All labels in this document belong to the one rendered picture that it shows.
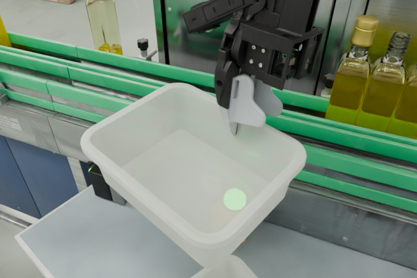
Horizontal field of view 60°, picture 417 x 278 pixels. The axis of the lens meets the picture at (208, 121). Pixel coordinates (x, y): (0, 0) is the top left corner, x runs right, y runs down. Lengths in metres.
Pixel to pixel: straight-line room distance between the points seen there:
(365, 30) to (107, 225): 0.63
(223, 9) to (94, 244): 0.56
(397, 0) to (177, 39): 0.53
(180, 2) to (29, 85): 0.41
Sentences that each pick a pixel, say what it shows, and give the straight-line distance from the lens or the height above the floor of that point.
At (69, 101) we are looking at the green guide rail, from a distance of 0.88.
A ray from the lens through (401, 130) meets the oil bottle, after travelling 0.76.
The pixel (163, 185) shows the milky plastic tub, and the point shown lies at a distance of 0.47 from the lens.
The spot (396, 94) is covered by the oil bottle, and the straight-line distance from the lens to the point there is 0.72.
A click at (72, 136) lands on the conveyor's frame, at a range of 0.92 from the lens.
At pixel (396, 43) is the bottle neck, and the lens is 0.69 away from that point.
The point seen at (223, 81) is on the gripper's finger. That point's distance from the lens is 0.39.
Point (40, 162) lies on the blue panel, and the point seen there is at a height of 0.66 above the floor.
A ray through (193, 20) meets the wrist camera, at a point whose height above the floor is 1.23.
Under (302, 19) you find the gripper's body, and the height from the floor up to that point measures 1.27.
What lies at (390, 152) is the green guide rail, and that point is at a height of 0.94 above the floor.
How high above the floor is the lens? 1.40
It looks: 38 degrees down
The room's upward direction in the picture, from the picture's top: straight up
